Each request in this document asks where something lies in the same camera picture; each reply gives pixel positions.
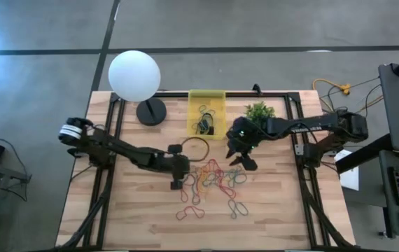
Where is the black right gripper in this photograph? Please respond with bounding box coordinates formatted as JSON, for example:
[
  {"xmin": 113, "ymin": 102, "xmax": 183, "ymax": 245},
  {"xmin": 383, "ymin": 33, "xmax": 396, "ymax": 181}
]
[{"xmin": 225, "ymin": 117, "xmax": 269, "ymax": 172}]

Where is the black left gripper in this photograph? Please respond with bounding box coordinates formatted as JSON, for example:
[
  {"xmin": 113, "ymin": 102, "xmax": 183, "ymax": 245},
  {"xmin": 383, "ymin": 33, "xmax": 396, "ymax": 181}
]
[{"xmin": 157, "ymin": 143, "xmax": 191, "ymax": 191}]

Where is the yellow rubber band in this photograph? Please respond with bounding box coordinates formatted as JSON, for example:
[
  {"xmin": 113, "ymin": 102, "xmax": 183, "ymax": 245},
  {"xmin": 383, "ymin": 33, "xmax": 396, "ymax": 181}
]
[
  {"xmin": 199, "ymin": 174, "xmax": 214, "ymax": 197},
  {"xmin": 194, "ymin": 166, "xmax": 209, "ymax": 186}
]

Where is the wide black rubber band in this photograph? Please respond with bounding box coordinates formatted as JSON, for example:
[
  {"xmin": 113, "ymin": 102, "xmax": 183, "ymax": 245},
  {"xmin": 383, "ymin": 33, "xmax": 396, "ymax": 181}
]
[{"xmin": 199, "ymin": 118, "xmax": 215, "ymax": 137}]

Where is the thin black rubber band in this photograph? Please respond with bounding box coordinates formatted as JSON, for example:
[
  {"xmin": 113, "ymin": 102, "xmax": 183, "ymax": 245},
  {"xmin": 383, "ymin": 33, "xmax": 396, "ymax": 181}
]
[{"xmin": 192, "ymin": 113, "xmax": 214, "ymax": 136}]

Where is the yellow translucent plastic bin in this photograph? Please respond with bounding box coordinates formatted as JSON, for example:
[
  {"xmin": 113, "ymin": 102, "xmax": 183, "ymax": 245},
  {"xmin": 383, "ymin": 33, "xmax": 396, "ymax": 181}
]
[{"xmin": 188, "ymin": 90, "xmax": 227, "ymax": 141}]

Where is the green potted plant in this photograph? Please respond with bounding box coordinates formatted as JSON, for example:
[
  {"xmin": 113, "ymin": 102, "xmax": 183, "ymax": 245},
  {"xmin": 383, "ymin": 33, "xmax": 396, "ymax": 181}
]
[{"xmin": 244, "ymin": 101, "xmax": 277, "ymax": 122}]

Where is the white globe table lamp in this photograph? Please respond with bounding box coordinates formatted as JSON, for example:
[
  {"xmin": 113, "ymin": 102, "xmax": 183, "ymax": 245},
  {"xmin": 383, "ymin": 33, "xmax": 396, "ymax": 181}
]
[{"xmin": 108, "ymin": 50, "xmax": 167, "ymax": 127}]

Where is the white paper sheet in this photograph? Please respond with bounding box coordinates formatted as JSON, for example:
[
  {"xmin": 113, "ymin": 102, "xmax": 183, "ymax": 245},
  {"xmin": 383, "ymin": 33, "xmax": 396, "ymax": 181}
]
[{"xmin": 334, "ymin": 149, "xmax": 360, "ymax": 192}]

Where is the dark grey side stand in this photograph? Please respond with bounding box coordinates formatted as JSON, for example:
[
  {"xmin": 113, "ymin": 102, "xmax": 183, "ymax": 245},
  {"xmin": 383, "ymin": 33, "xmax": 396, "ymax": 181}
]
[{"xmin": 0, "ymin": 157, "xmax": 32, "ymax": 211}]

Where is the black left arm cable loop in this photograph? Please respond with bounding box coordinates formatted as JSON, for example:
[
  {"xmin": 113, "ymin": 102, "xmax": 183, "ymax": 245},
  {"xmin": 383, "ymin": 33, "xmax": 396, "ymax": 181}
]
[{"xmin": 180, "ymin": 136, "xmax": 210, "ymax": 162}]

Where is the black aluminium frame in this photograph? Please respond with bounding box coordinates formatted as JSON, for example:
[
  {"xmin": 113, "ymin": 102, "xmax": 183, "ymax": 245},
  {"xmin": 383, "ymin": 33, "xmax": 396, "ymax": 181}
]
[{"xmin": 55, "ymin": 91, "xmax": 358, "ymax": 252}]

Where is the yellow extension cable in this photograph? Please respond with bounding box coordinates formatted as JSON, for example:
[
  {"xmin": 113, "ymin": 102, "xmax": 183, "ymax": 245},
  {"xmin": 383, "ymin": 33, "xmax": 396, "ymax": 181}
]
[{"xmin": 311, "ymin": 78, "xmax": 385, "ymax": 116}]

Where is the black floor cable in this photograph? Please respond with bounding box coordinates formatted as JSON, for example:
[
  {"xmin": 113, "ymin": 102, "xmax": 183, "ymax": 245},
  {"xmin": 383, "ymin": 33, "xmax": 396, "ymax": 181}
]
[{"xmin": 320, "ymin": 78, "xmax": 382, "ymax": 116}]

